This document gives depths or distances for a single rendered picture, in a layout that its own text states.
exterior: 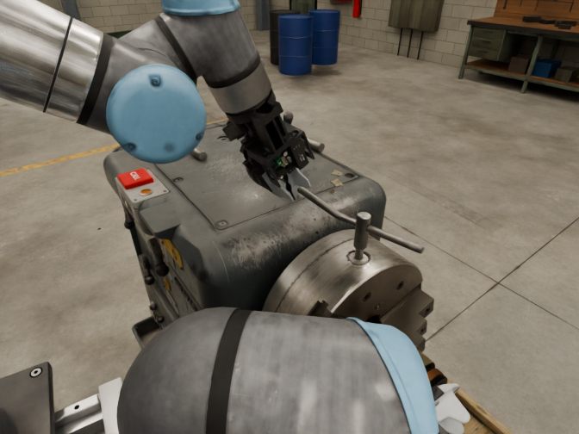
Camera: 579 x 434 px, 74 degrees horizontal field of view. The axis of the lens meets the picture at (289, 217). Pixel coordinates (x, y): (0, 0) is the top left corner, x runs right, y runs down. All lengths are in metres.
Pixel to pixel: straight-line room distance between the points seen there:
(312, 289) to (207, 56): 0.38
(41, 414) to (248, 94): 0.49
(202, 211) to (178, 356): 0.49
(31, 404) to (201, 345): 0.41
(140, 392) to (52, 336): 2.16
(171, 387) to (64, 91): 0.22
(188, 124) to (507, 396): 2.01
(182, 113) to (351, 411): 0.24
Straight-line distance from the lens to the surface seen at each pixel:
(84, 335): 2.39
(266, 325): 0.29
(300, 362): 0.27
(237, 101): 0.50
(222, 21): 0.46
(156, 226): 0.73
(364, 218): 0.60
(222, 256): 0.66
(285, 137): 0.54
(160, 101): 0.31
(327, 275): 0.64
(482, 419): 0.95
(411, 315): 0.75
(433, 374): 0.68
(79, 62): 0.33
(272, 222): 0.71
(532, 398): 2.22
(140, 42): 0.45
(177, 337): 0.30
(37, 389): 0.67
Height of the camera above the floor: 1.65
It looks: 34 degrees down
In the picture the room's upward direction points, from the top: straight up
